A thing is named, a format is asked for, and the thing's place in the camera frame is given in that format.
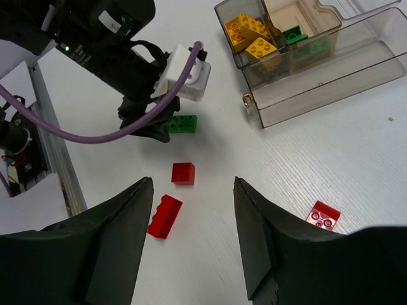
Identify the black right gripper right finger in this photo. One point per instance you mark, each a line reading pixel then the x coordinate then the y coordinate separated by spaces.
pixel 287 260

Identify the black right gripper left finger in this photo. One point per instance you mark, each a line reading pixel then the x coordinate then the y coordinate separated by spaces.
pixel 91 258

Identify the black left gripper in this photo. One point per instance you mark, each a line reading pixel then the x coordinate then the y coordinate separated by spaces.
pixel 97 35

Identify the green 2x4 lego brick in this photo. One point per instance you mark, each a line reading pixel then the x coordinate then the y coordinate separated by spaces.
pixel 183 124

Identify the red curved lego brick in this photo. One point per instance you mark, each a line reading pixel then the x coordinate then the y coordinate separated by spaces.
pixel 324 216

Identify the red 2x2 lego brick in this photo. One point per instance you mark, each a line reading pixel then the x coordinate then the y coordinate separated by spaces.
pixel 183 174

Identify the yellow rounded lego brick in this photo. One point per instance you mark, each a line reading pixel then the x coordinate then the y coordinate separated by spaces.
pixel 261 48

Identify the yellow 2x4 lego brick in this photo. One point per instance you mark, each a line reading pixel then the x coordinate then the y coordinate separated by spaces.
pixel 252 29

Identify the green upside-down 2x2 lego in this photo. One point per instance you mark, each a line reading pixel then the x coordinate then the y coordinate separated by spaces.
pixel 294 35

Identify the yellow upside-down lego brick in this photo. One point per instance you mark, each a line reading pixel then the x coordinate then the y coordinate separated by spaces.
pixel 238 41

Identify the green 2x2 lego brick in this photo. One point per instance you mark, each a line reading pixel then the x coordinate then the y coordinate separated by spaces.
pixel 313 51

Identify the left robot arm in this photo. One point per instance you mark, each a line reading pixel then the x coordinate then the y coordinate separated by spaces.
pixel 20 26

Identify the red 2x4 lego on side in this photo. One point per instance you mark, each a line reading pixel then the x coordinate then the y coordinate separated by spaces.
pixel 164 217

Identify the clear stepped organizer tray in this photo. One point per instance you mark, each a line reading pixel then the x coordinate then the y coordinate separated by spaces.
pixel 283 19

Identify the clear long drawer box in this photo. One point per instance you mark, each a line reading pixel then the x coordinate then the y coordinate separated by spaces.
pixel 368 52

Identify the aluminium front rail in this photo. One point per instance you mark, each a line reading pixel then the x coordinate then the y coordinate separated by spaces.
pixel 54 148

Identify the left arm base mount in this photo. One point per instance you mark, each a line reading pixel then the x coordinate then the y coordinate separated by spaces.
pixel 21 151

